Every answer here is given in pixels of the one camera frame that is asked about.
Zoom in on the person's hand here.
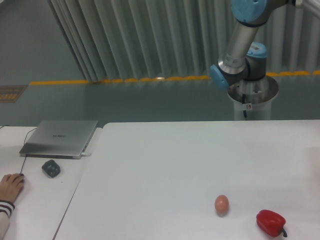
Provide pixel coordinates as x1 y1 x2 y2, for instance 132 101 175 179
0 173 25 204

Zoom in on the black computer mouse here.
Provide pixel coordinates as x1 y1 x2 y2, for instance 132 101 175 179
16 173 25 184

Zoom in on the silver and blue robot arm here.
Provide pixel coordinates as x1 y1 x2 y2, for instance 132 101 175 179
209 0 320 89

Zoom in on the striped sleeve forearm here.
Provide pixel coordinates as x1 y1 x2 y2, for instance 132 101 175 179
0 200 16 240

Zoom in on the red bell pepper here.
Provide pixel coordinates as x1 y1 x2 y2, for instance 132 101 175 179
256 209 288 238

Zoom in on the black plastic clip object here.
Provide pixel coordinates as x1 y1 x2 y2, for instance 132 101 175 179
41 159 61 178

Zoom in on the silver closed laptop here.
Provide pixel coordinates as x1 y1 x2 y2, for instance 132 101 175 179
19 120 98 159

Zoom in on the brown egg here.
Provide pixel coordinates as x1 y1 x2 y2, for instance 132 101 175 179
214 195 229 215

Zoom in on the black mouse cable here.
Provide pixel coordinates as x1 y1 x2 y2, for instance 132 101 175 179
0 124 38 175

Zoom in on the black pedestal cable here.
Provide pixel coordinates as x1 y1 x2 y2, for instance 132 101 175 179
241 93 248 120

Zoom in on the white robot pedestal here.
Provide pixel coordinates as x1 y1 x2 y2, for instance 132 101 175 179
227 75 279 121

